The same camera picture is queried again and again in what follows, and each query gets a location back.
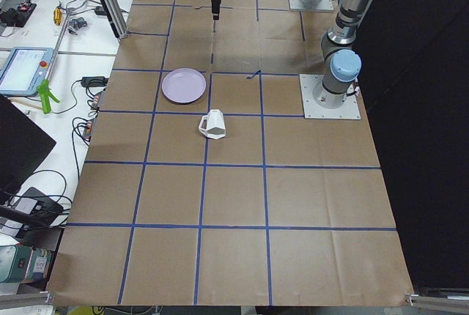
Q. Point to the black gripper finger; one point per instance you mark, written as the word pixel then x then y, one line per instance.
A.
pixel 215 9

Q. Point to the white faceted mug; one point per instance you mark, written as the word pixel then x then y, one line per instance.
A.
pixel 212 125

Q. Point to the lilac round plate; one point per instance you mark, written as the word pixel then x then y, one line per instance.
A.
pixel 184 85

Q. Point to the grey metal clip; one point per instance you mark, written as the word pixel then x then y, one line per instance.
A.
pixel 76 24

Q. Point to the black power adapter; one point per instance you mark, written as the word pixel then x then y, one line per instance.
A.
pixel 94 81

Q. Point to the yellow utility knife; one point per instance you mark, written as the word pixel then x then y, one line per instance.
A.
pixel 57 16

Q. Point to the black electronics box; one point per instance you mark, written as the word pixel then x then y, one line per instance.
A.
pixel 17 17

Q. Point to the teach pendant tablet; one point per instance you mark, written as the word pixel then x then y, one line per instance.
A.
pixel 24 70

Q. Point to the black monitor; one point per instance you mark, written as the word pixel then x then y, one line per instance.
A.
pixel 24 146

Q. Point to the green white box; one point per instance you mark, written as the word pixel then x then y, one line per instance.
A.
pixel 24 264

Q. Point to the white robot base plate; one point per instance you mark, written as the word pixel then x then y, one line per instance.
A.
pixel 318 103

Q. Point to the green handled long tool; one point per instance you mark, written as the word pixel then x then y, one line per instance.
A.
pixel 43 89

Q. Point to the black device with cables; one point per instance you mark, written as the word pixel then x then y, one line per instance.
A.
pixel 34 209

